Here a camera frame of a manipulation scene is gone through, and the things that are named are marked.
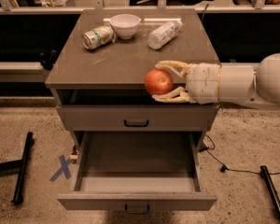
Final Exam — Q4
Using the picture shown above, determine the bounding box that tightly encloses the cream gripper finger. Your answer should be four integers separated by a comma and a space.
155, 61, 193, 78
152, 87, 196, 104

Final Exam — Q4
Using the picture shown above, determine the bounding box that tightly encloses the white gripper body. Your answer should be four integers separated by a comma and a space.
186, 63, 221, 105

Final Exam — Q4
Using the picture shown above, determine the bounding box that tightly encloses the red apple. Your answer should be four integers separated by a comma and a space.
145, 69, 174, 95

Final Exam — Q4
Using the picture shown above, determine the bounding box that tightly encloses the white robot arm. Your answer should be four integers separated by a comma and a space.
153, 53, 280, 109

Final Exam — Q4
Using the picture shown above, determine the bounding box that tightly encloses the closed grey upper drawer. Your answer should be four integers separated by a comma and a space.
57, 105, 217, 132

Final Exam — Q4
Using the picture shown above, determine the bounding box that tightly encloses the grey drawer cabinet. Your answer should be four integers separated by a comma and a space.
46, 9, 219, 150

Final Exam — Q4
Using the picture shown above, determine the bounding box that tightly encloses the open grey lower drawer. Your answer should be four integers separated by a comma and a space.
58, 132, 217, 214

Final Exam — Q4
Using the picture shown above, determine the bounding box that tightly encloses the white plastic bottle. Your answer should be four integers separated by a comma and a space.
147, 21, 182, 49

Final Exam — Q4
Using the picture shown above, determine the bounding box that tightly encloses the white ceramic bowl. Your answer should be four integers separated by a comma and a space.
109, 14, 141, 39

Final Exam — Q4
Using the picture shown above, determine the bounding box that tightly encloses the crushed green white can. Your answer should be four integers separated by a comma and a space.
82, 25, 117, 50

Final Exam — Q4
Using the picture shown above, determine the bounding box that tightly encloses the black stand right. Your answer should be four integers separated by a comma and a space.
260, 165, 280, 223

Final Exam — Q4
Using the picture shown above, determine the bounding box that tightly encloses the black stand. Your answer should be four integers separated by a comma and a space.
0, 132, 35, 205
260, 165, 280, 223

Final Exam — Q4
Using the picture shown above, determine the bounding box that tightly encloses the blue tape cross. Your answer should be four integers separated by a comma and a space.
49, 155, 71, 181

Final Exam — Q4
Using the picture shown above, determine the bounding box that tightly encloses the black stand left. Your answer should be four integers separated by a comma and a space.
0, 132, 35, 205

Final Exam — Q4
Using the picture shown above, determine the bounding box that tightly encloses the black clamp on rail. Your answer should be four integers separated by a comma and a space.
39, 50, 57, 70

